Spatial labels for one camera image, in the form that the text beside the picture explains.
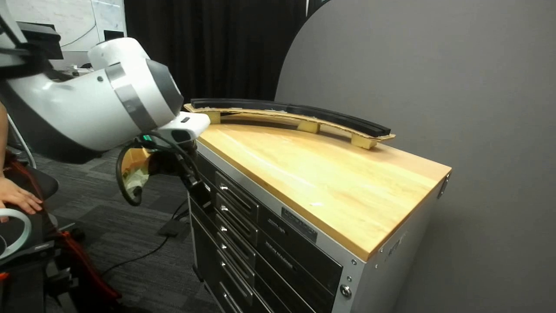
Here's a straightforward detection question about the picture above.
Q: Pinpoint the wide black drawer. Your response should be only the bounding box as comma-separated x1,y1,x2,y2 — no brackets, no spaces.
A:
258,206,344,295

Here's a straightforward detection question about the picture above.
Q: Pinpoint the black power brick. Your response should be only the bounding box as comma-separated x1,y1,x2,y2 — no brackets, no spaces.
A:
158,219,183,238

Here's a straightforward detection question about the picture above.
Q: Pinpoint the curved cardboard sheet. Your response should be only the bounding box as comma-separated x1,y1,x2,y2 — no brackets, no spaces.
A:
184,103,396,143

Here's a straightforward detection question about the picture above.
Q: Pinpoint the black curtain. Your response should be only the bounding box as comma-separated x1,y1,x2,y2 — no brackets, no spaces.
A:
124,0,310,104

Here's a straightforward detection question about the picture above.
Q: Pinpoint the metal tool cabinet wooden top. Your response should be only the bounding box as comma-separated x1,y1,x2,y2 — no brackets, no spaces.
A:
187,123,453,313

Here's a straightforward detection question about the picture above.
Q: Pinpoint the curved black rubber strip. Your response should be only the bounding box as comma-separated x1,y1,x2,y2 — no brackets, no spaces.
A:
190,98,391,137

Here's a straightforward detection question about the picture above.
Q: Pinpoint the person's hand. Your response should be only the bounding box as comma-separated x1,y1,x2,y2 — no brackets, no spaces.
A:
0,176,44,216

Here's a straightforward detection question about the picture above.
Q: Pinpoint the hand controller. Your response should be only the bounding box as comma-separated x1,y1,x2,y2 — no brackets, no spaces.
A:
0,208,32,261

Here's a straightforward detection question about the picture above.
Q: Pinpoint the whiteboard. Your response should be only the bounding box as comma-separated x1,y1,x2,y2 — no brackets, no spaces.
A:
6,0,127,53

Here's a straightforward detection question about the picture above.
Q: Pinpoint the grey partition panel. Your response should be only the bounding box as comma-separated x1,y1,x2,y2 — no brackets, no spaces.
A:
275,0,556,313

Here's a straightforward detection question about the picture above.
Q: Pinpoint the drawer handle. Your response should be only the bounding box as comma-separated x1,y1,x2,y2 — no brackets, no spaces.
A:
219,183,253,210
219,225,255,260
220,244,254,279
219,204,255,238
221,263,253,299

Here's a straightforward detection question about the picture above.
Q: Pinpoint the black cable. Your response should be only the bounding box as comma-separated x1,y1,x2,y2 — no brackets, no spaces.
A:
101,198,192,277

